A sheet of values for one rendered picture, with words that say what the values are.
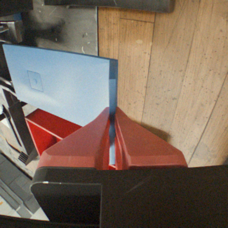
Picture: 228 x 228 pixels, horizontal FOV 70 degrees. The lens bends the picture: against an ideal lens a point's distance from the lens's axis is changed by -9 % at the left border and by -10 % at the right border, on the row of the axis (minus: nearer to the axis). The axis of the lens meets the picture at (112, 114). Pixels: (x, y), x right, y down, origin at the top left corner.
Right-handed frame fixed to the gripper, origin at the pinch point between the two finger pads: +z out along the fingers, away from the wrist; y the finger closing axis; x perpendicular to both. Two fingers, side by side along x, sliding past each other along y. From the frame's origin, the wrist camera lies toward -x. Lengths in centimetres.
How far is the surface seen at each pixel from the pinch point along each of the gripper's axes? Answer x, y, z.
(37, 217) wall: 612, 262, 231
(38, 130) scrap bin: 15.7, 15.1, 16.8
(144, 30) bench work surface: -4.3, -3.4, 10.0
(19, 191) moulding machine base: 414, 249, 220
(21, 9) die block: -6.8, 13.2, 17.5
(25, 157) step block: 23.4, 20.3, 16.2
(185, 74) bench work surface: -0.4, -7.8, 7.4
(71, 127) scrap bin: 11.4, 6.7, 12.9
